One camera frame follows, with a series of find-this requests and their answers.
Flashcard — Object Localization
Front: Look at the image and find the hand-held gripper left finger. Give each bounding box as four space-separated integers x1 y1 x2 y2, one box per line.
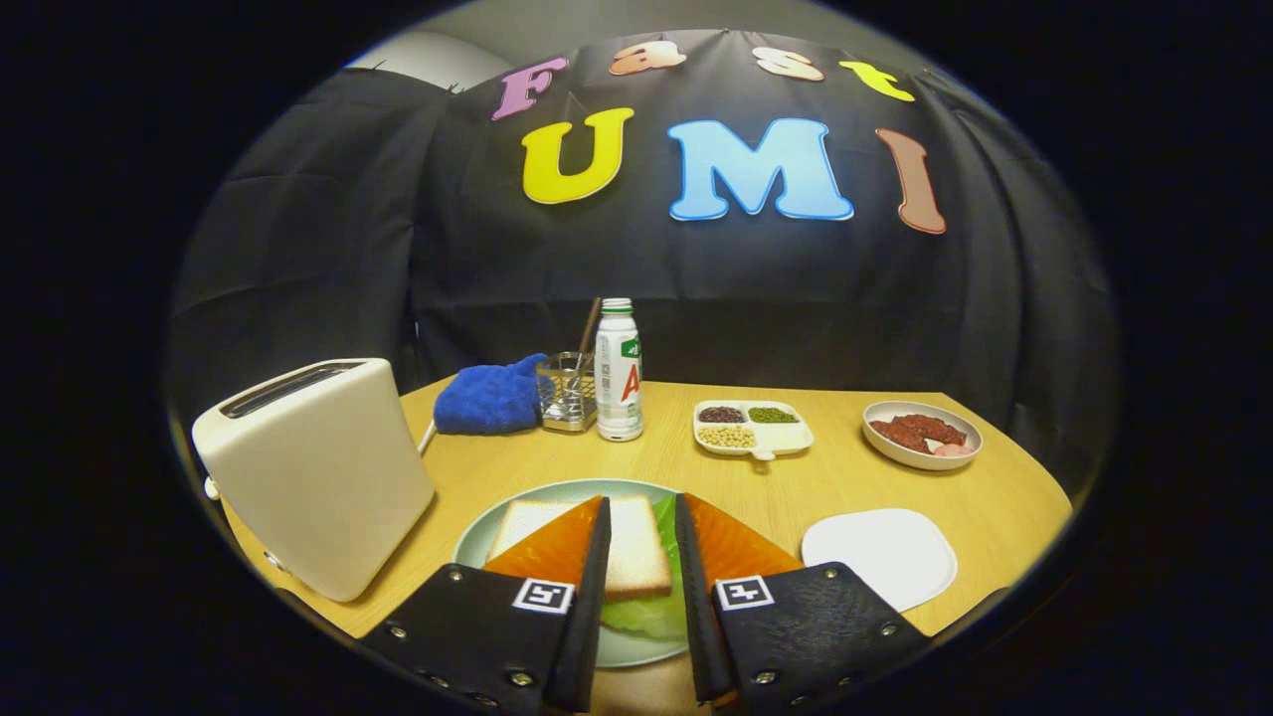
360 495 613 715

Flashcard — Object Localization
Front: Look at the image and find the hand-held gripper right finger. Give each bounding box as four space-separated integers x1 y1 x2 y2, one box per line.
674 492 931 709

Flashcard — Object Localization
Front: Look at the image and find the green lettuce leaf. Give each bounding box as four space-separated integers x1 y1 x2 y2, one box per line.
600 492 692 640

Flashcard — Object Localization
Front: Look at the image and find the toasted bread slice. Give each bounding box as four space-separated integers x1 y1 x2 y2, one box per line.
485 495 674 603

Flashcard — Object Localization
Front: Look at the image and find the pale green round plate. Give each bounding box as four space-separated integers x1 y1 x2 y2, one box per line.
454 478 717 669

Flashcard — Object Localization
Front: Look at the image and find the white square plate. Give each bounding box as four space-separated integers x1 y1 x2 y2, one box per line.
801 508 959 614

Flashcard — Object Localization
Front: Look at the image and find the white divided bean dish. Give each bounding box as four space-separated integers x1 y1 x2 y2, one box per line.
692 400 815 461

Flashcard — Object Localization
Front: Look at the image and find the white drink bottle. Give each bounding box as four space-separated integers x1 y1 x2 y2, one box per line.
594 297 644 443

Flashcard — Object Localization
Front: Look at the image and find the blue oven mitt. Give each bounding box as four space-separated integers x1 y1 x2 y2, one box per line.
434 353 550 437

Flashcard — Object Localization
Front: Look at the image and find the beige meat plate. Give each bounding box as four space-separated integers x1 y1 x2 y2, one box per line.
861 400 984 471

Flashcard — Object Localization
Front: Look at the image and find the brown meat piece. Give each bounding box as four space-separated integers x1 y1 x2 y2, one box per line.
900 414 968 447
870 418 928 454

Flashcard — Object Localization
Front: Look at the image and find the brown chopstick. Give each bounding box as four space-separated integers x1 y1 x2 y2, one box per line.
572 296 604 389

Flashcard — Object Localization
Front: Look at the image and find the white toaster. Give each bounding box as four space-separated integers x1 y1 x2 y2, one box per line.
191 358 437 604

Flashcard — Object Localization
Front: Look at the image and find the black backdrop cloth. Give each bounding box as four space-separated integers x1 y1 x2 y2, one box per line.
164 28 1120 498

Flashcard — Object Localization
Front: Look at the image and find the wire chopstick holder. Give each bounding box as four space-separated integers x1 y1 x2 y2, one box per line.
535 351 600 434

